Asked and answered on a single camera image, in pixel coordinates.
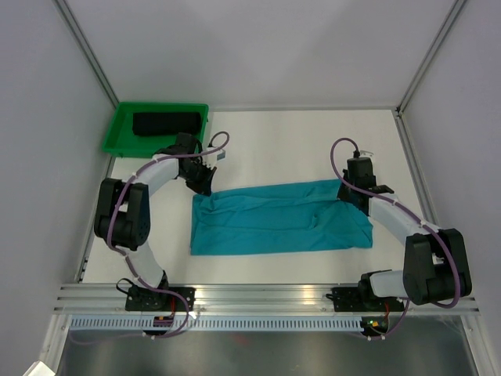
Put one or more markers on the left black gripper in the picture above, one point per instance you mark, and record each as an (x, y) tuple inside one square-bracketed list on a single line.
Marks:
[(205, 186)]

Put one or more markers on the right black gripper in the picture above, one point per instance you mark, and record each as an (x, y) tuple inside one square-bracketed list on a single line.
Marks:
[(342, 194)]

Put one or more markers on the teal t shirt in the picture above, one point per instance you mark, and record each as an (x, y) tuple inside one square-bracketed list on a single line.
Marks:
[(284, 218)]

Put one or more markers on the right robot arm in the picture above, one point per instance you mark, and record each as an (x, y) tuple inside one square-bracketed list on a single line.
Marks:
[(435, 268)]

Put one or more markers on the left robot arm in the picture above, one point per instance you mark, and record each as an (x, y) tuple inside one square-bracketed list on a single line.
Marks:
[(123, 218)]

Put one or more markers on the rolled black t shirt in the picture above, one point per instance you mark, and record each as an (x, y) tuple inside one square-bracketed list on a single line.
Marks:
[(147, 124)]

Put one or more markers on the green plastic tray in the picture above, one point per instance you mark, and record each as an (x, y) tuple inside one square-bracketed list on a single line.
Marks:
[(120, 141)]

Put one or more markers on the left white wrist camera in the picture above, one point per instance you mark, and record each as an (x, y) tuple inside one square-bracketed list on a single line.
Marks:
[(214, 155)]

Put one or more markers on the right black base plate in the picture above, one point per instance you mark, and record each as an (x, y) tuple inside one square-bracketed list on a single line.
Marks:
[(351, 300)]

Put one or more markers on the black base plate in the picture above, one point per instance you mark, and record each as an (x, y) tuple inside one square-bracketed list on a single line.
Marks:
[(351, 300), (140, 299)]

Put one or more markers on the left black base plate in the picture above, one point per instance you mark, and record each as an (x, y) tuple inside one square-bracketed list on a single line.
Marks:
[(140, 299)]

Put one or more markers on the aluminium front rail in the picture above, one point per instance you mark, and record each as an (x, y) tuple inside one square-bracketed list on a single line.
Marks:
[(210, 299)]

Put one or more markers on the white slotted cable duct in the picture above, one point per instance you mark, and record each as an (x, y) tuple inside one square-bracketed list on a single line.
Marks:
[(226, 323)]

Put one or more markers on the right aluminium frame post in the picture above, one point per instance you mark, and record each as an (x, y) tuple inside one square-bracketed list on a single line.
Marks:
[(438, 41)]

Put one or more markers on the aluminium frame post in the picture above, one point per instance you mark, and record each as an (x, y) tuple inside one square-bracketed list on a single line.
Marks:
[(438, 41), (74, 27)]

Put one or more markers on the left aluminium frame post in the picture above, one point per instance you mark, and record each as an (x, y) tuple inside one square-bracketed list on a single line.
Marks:
[(74, 27)]

